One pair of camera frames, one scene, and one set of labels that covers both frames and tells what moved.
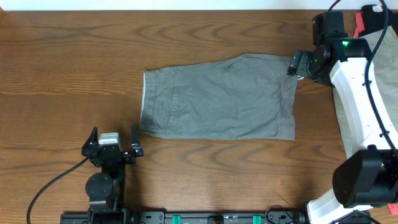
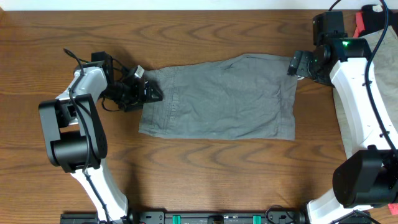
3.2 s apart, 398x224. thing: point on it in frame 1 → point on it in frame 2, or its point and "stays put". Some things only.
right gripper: [300, 66] stays put
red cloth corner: [393, 208] stays put
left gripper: [137, 153] → [138, 99]
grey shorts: [246, 96] stays put
